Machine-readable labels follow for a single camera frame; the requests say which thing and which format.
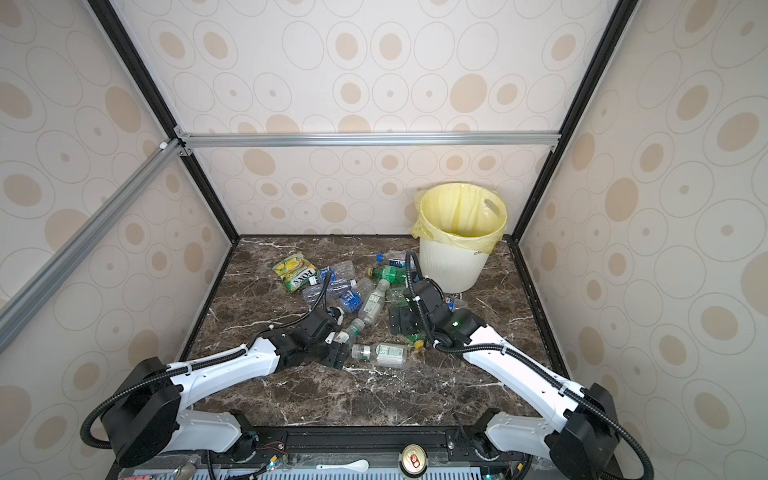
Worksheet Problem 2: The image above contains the clear bottle blue cap far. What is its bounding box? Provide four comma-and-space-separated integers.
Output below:
376, 250, 416, 270

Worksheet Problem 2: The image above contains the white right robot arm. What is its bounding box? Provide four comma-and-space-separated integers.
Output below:
404, 250, 655, 479

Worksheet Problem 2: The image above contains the green bottle yellow cap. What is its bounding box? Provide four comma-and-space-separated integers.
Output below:
367, 265, 408, 286
406, 333, 425, 350

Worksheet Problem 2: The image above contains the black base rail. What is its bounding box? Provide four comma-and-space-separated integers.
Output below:
106, 423, 625, 480

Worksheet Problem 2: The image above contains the clear bottle blue label small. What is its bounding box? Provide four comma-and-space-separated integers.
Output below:
338, 290, 363, 314

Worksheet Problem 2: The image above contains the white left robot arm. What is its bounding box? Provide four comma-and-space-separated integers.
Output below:
79, 295, 344, 468

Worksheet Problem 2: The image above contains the white plastic spoon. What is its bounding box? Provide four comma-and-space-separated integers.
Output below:
316, 459, 370, 473

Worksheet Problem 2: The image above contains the clear bottle white green label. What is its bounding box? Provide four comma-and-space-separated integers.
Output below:
333, 318, 366, 346

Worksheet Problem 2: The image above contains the diagonal aluminium rail left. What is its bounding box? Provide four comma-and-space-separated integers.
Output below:
1, 139, 181, 350

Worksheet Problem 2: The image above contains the horizontal aluminium rail back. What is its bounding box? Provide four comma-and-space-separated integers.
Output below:
180, 131, 561, 148

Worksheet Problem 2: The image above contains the green bottle yellow cap lower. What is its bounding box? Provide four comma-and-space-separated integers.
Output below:
406, 333, 425, 350

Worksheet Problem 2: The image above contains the clear crushed bottle blue label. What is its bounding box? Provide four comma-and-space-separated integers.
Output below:
316, 260, 355, 284

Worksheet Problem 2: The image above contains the clear bottle grey cap tall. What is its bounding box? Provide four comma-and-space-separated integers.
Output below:
359, 279, 390, 327

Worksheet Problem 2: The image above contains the green Fox's candy bag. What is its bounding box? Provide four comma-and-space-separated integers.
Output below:
273, 252, 317, 293

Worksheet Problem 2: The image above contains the clear bottle green label bottom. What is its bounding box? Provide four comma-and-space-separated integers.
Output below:
351, 343, 408, 369

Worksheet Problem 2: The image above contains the drink can top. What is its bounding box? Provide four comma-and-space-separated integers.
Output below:
399, 444, 428, 479

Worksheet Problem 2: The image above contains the green bottle yellow cap upper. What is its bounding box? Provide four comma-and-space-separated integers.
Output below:
367, 265, 408, 286

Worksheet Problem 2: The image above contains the yellow plastic bin liner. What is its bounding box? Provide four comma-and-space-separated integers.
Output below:
411, 182, 508, 254

